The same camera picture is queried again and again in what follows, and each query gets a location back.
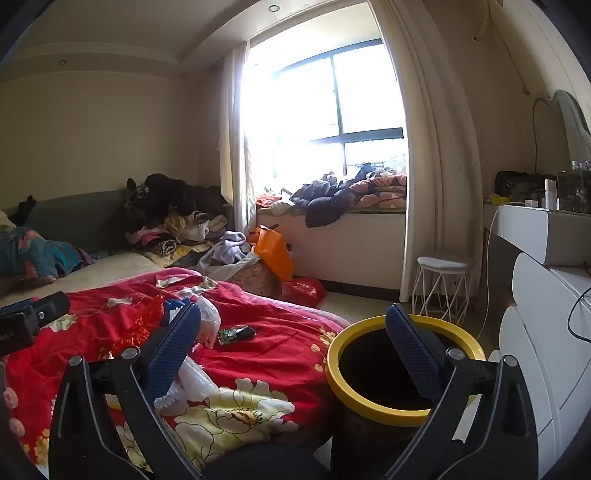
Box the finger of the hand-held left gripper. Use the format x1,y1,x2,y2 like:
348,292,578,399
0,292,71,332
0,296,37,315

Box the red floral blanket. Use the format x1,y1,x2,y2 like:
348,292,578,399
0,270,352,480

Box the beige bed mattress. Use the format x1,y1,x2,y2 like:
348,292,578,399
0,251,168,298

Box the pile of clothes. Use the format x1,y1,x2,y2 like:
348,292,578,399
124,173,232,260

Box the clear organizer box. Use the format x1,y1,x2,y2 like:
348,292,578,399
557,169,591,213

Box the orange patterned quilt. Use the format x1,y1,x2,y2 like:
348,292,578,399
347,172,408,209

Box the black cloth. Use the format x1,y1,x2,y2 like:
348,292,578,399
8,195,38,228

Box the green and black wrapper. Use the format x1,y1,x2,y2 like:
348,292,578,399
217,325,257,347

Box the grey-green headboard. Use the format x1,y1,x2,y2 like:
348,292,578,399
0,189,139,259

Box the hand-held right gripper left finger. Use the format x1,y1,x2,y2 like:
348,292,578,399
48,300,202,480

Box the orange bag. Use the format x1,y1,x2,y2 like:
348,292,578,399
250,224,295,283

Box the dark jacket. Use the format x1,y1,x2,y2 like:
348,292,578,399
290,179,352,229

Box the white drawer cabinet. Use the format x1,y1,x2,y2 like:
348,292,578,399
488,253,591,480

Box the white wire stool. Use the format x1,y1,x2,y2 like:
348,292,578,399
412,255,476,324

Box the yellow-rimmed dark trash bin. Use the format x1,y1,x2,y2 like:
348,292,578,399
325,315,486,467

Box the white plastic wrapper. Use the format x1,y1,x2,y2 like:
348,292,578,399
175,288,222,349

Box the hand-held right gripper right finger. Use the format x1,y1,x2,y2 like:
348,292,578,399
383,302,539,480

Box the teal patterned cloth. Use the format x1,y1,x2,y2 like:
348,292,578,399
0,227,89,283

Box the white window seat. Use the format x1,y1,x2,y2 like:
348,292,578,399
256,208,408,292

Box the black cable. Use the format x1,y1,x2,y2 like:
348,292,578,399
567,262,591,339

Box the vanity mirror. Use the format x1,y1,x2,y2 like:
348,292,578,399
532,90,591,171

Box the sheer white curtain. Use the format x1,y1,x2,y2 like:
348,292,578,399
221,41,259,232

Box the red plastic bag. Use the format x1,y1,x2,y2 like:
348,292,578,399
281,277,328,308

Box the black bag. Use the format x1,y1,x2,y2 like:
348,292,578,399
495,171,551,204

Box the cream heavy curtain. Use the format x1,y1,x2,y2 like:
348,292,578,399
369,0,483,303

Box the white vanity table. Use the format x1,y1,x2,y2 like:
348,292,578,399
484,203,591,268

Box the floral fabric basket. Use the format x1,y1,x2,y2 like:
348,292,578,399
225,259,282,299

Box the lavender clothes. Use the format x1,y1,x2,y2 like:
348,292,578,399
198,231,254,274

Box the blue wrapper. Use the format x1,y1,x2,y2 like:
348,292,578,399
161,298,197,325

